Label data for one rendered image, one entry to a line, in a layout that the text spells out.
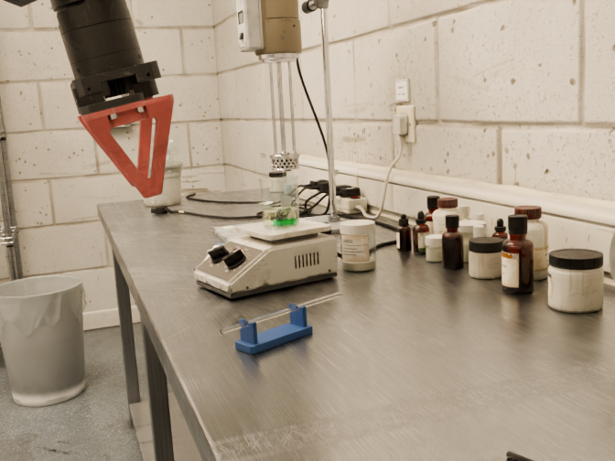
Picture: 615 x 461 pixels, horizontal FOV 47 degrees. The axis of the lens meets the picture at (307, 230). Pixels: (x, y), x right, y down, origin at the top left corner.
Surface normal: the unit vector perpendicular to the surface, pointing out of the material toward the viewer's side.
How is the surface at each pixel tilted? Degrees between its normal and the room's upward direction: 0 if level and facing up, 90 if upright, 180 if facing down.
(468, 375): 0
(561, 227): 90
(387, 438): 0
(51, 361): 94
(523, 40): 90
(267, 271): 90
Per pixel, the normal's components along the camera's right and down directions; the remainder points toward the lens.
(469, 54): -0.94, 0.11
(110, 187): 0.32, 0.14
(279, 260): 0.55, 0.11
